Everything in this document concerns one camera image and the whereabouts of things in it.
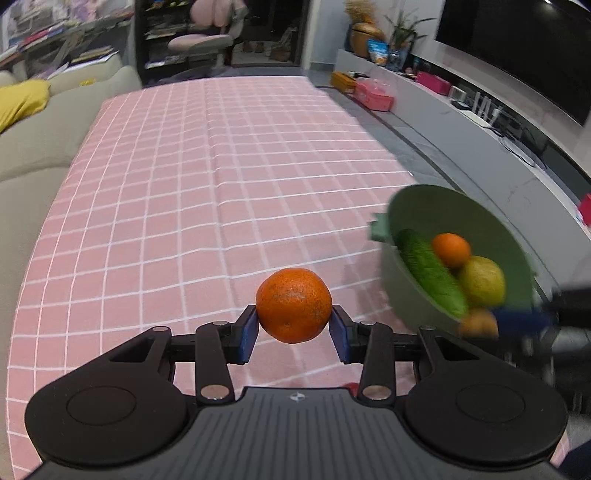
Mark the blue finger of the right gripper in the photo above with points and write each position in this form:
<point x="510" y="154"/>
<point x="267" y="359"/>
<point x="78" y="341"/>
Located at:
<point x="519" y="318"/>

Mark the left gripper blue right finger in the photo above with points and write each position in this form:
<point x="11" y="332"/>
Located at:
<point x="344" y="334"/>

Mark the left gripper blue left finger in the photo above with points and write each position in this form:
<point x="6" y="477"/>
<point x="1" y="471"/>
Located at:
<point x="245" y="332"/>

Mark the small orange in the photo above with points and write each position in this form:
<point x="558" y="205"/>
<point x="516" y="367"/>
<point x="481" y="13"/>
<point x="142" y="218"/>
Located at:
<point x="293" y="305"/>

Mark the large orange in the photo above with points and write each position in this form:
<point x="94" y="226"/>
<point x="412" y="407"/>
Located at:
<point x="479" y="323"/>

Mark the yellow-green pear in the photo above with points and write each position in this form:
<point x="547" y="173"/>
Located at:
<point x="483" y="283"/>

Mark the green cucumber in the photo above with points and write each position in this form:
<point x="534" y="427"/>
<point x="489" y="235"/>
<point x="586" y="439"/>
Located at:
<point x="431" y="274"/>

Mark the red tomato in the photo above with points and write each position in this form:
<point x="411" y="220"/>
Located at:
<point x="352" y="387"/>

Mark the green colander bowl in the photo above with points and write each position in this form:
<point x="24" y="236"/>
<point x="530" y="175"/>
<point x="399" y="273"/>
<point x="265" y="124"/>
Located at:
<point x="431" y="210"/>

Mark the red box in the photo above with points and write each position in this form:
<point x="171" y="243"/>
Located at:
<point x="584" y="210"/>

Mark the white tv console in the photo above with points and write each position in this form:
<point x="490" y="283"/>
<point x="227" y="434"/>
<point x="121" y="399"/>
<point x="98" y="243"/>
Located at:
<point x="528" y="197"/>

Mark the pink checkered tablecloth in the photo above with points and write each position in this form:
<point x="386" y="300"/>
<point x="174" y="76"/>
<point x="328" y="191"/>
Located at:
<point x="181" y="200"/>

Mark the white router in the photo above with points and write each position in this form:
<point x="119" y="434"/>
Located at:
<point x="483" y="111"/>

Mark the pink storage box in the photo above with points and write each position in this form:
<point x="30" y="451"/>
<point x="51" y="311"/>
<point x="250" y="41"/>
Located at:
<point x="374" y="94"/>

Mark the magenta box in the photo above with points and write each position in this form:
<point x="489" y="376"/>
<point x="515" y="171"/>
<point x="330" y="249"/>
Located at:
<point x="434" y="83"/>

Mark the yellow box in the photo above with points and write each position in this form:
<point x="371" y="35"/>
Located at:
<point x="343" y="82"/>

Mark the black television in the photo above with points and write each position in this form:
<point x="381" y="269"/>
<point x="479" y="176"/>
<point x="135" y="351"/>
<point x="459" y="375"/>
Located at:
<point x="544" y="44"/>

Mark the beige sofa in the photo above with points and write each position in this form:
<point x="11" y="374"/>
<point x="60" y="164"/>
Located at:
<point x="36" y="154"/>

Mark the blue snack bag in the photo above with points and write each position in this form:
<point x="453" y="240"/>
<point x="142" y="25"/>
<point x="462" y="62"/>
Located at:
<point x="378" y="52"/>

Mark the black shelf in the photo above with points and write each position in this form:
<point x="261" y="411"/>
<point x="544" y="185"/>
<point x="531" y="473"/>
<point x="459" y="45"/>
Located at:
<point x="272" y="36"/>

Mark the potted green plant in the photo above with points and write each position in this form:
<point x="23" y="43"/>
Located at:
<point x="403" y="37"/>

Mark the pink office chair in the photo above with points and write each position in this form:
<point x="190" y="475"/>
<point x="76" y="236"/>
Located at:
<point x="206" y="49"/>

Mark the brown round vase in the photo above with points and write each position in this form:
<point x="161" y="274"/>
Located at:
<point x="363" y="28"/>

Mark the yellow pillow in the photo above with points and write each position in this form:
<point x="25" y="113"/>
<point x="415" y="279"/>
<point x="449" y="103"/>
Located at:
<point x="22" y="100"/>

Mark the cluttered desk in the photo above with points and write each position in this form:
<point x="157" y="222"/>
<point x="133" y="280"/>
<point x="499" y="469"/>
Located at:
<point x="38" y="37"/>

